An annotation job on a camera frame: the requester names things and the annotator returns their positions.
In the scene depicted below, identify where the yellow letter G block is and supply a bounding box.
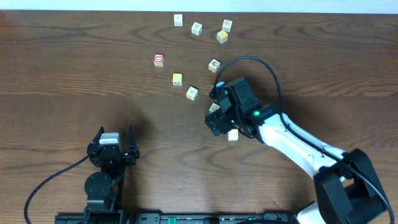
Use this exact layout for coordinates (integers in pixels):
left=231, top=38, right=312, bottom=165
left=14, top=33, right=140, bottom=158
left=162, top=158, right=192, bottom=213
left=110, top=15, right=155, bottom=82
left=208, top=58, right=221, bottom=73

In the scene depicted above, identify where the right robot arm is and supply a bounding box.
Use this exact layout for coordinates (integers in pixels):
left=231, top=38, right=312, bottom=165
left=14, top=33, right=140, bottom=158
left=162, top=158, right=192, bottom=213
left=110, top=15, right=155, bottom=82
left=205, top=78, right=394, bottom=223

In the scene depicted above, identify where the red top wooden block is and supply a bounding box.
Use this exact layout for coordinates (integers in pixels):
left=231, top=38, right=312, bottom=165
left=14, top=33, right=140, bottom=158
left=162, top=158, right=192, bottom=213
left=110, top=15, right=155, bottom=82
left=153, top=54, right=165, bottom=67

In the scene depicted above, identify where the wooden block with lattice top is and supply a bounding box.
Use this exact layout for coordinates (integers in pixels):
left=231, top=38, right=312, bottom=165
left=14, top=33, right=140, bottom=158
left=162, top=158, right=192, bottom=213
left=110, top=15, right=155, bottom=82
left=222, top=19, right=233, bottom=33

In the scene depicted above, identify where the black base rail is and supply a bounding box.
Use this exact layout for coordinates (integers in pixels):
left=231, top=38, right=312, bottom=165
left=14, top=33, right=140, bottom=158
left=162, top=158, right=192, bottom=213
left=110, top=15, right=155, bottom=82
left=54, top=213, right=298, bottom=224

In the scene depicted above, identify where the yellow letter K block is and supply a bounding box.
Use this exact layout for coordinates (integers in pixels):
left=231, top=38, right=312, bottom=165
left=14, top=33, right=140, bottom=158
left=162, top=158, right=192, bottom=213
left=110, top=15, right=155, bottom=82
left=186, top=86, right=198, bottom=101

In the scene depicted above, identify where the green edged wooden block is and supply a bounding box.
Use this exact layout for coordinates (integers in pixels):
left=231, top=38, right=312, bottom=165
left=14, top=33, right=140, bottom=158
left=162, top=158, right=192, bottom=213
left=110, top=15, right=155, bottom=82
left=209, top=103, right=220, bottom=114

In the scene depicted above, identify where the wooden block with animal drawing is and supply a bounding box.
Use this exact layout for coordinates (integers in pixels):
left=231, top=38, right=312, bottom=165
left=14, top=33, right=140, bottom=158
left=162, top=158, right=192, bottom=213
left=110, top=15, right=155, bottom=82
left=174, top=14, right=183, bottom=27

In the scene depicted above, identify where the plain white wooden block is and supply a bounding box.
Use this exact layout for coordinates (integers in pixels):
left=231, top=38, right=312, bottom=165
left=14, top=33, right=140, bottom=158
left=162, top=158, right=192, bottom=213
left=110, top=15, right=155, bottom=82
left=227, top=129, right=239, bottom=141

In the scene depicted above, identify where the yellow top wooden block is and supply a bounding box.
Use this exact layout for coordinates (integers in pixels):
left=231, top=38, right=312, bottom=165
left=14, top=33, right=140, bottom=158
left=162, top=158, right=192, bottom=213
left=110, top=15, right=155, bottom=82
left=216, top=30, right=229, bottom=44

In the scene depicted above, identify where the yellow block with ball picture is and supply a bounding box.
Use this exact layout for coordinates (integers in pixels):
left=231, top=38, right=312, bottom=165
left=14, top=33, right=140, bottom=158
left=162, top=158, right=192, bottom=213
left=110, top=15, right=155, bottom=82
left=172, top=73, right=183, bottom=86

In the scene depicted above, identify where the wooden block with number three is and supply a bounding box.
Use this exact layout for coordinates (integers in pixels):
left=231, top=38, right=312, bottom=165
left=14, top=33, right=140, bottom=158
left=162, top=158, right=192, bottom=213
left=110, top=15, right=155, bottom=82
left=191, top=22, right=203, bottom=35

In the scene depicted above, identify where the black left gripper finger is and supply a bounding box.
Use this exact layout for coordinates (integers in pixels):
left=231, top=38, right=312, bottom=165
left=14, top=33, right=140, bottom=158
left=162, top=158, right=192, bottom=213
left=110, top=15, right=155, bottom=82
left=127, top=126, right=137, bottom=149
left=92, top=126, right=104, bottom=144

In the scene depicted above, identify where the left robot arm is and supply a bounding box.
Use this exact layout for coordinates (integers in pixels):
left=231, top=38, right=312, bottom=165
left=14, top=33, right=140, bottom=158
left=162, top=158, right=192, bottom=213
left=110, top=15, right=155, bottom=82
left=84, top=126, right=140, bottom=224

